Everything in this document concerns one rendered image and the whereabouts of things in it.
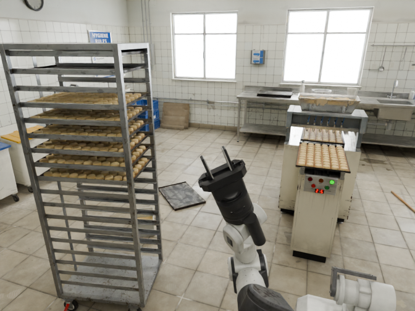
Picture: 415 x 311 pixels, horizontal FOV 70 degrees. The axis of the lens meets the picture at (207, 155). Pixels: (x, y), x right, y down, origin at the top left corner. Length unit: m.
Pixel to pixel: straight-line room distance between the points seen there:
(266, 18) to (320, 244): 4.42
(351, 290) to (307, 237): 2.05
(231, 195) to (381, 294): 0.38
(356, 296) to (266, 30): 5.66
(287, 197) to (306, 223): 0.74
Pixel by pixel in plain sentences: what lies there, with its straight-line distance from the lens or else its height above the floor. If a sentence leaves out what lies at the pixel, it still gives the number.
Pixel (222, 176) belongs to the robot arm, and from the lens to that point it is 0.73.
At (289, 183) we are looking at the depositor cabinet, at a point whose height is 0.40.
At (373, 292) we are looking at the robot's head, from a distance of 0.77.
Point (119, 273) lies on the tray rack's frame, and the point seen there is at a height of 0.15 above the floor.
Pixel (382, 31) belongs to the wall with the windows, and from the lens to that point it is 6.18.
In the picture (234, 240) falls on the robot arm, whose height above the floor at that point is 1.33.
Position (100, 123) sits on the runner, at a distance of 1.74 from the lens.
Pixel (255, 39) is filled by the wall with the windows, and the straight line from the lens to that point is 6.18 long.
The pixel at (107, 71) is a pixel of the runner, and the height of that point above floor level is 1.68.
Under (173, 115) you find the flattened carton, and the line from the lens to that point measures 6.66.
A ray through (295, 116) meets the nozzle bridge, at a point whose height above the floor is 1.11.
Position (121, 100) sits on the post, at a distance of 1.63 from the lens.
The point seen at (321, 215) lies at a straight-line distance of 2.68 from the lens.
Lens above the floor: 1.84
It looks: 21 degrees down
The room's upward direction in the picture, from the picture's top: straight up
